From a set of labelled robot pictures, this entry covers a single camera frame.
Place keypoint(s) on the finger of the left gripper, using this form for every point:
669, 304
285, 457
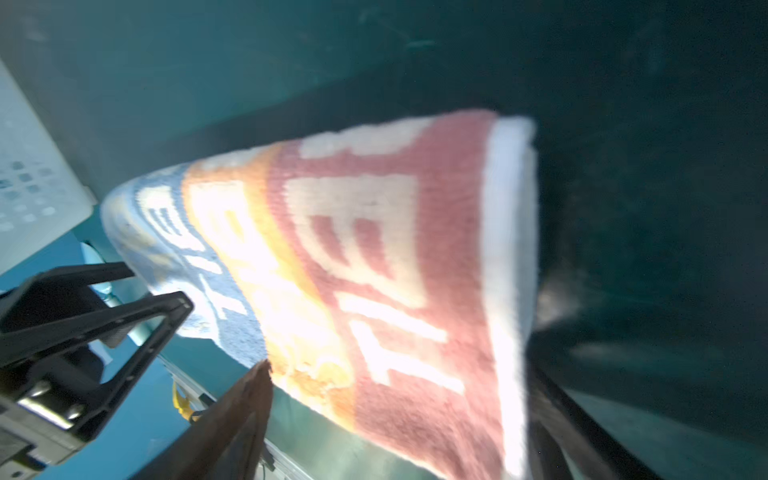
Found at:
60, 279
108, 336

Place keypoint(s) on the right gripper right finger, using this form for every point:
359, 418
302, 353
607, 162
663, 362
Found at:
561, 429

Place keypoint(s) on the white perforated plastic basket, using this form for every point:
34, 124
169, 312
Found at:
41, 196

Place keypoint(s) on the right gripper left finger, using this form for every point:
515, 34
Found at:
228, 439

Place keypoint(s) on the rabbit letter striped towel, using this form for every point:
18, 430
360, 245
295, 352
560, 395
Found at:
387, 272

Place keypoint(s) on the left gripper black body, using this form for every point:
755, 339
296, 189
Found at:
30, 442

